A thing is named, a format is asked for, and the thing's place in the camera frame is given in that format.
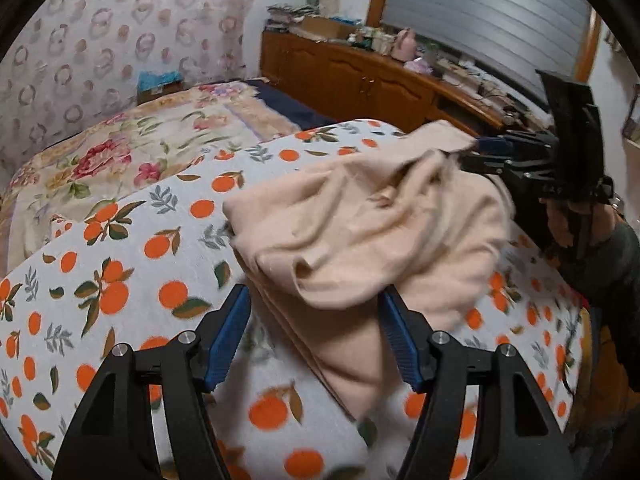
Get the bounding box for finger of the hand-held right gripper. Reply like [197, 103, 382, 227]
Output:
[457, 152, 507, 177]
[474, 135, 517, 160]

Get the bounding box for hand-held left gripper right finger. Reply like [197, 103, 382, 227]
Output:
[377, 285, 576, 480]

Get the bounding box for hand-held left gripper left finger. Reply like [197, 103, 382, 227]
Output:
[51, 282, 252, 480]

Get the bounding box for beige printed garment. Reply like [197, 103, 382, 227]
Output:
[222, 120, 516, 421]

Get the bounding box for person's right forearm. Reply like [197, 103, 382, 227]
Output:
[547, 217, 640, 321]

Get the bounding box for person's right hand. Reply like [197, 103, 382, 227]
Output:
[544, 199, 576, 257]

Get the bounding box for clutter of small items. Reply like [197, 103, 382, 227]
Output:
[350, 25, 551, 128]

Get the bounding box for orange fruit print blanket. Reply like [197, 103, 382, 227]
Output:
[0, 119, 586, 480]

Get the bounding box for grey window blind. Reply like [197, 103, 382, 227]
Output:
[380, 0, 593, 106]

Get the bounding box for wooden cabinet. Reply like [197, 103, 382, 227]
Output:
[260, 30, 506, 136]

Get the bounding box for navy bed sheet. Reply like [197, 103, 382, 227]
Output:
[245, 77, 338, 131]

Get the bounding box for cardboard box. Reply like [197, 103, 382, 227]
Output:
[290, 15, 351, 41]

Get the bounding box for floral quilt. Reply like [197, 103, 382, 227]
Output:
[0, 80, 301, 271]

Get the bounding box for stack of books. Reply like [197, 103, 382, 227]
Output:
[265, 4, 318, 33]

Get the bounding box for blue box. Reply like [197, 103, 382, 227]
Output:
[136, 70, 186, 106]

